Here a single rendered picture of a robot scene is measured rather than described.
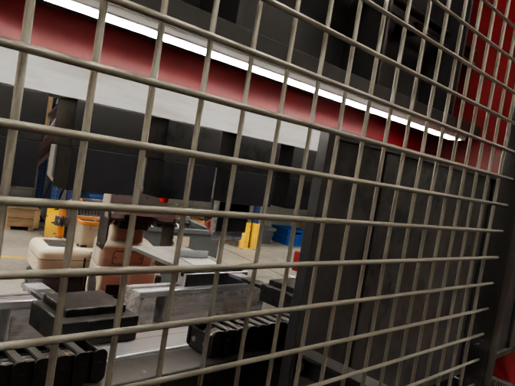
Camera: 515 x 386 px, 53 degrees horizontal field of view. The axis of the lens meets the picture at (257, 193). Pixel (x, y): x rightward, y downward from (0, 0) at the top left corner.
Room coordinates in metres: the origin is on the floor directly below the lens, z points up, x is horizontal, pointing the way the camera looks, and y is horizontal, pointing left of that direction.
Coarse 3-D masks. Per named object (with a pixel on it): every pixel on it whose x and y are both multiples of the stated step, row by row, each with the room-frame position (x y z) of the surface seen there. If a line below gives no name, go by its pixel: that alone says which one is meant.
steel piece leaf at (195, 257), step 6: (186, 252) 1.36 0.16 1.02; (192, 252) 1.37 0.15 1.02; (198, 252) 1.38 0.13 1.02; (204, 252) 1.39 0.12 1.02; (186, 258) 1.35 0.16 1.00; (192, 258) 1.37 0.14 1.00; (198, 258) 1.38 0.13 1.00; (204, 258) 1.39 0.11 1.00; (192, 264) 1.29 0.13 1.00; (198, 264) 1.30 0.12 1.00
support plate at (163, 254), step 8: (136, 248) 1.39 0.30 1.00; (144, 248) 1.40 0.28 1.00; (152, 248) 1.42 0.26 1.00; (160, 248) 1.44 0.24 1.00; (168, 248) 1.46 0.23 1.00; (184, 248) 1.50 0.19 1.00; (152, 256) 1.33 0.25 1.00; (160, 256) 1.34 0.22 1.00; (168, 256) 1.35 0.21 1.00; (208, 256) 1.44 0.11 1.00; (168, 264) 1.28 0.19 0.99; (184, 264) 1.28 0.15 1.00
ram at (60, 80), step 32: (0, 0) 0.82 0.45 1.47; (0, 32) 0.83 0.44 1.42; (32, 32) 0.86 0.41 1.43; (64, 32) 0.90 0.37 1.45; (0, 64) 0.83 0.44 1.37; (32, 64) 0.87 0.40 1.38; (64, 64) 0.91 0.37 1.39; (128, 64) 0.99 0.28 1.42; (160, 64) 1.04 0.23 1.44; (192, 64) 1.10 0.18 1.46; (64, 96) 0.92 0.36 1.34; (96, 96) 0.95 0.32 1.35; (128, 96) 1.00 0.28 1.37; (160, 96) 1.05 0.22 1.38; (224, 96) 1.17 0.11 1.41; (256, 96) 1.24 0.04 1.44; (288, 96) 1.32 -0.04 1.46; (224, 128) 1.18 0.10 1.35; (256, 128) 1.25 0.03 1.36; (288, 128) 1.33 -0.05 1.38; (352, 128) 1.52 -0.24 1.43; (384, 128) 1.65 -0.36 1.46
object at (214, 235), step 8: (216, 208) 1.24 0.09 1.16; (224, 208) 1.25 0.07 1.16; (232, 208) 1.26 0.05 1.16; (240, 208) 1.28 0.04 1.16; (248, 208) 1.30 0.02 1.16; (216, 224) 1.23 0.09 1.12; (232, 224) 1.27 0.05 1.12; (240, 224) 1.29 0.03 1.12; (216, 232) 1.25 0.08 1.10; (232, 232) 1.28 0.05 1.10; (240, 232) 1.30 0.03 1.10
